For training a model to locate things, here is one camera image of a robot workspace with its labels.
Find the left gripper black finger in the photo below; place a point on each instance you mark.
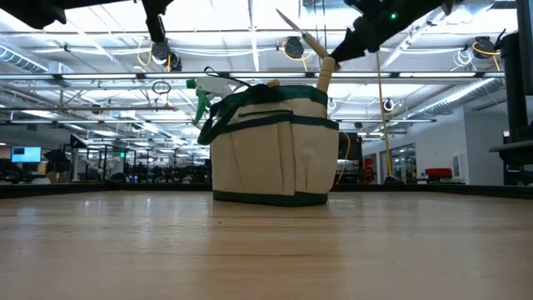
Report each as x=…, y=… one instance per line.
x=156, y=29

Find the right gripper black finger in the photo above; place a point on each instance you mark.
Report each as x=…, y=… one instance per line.
x=354, y=46

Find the white green spray bottle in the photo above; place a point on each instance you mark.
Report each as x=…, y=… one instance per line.
x=210, y=85

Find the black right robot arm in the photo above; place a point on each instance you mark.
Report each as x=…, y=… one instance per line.
x=449, y=4

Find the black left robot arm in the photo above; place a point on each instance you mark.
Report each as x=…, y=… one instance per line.
x=29, y=12

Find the beige green canvas gardening bag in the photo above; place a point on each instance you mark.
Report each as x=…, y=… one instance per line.
x=270, y=158

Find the black support column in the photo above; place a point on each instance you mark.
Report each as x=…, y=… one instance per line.
x=522, y=83

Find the red box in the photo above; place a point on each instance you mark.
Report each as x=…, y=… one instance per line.
x=438, y=173

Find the blue lit monitor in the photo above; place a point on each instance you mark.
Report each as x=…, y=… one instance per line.
x=26, y=154

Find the black table border rail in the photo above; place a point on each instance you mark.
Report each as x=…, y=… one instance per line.
x=83, y=188

